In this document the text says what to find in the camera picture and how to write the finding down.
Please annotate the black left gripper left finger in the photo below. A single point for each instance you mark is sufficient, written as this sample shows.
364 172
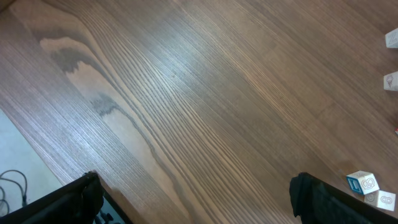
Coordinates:
77 202

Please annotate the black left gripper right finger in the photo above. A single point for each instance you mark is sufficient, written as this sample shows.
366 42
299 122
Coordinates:
315 201

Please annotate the wooden block blue side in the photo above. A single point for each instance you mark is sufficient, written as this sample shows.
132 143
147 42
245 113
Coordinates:
362 182

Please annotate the wooden block red U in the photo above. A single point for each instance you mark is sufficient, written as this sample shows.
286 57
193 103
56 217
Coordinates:
381 199

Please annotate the wooden block red I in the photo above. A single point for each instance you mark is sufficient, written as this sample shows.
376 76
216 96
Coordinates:
390 82

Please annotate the wooden block small picture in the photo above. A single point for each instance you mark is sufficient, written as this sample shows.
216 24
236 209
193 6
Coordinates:
391 39

